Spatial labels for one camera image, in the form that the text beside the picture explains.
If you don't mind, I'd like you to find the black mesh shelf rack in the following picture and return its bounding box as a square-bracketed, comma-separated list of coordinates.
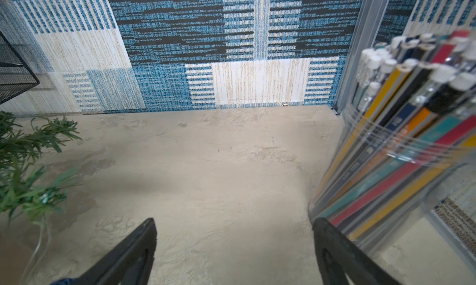
[1, 32, 40, 104]

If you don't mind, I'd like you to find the clear cup of pens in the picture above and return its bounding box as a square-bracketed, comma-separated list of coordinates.
[309, 30, 476, 254]

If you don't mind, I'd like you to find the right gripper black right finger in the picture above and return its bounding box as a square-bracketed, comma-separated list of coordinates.
[313, 218, 399, 285]

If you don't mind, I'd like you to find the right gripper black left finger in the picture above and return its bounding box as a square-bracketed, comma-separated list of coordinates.
[73, 218, 157, 285]

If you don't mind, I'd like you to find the small green christmas tree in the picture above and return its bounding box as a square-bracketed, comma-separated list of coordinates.
[1, 112, 80, 226]

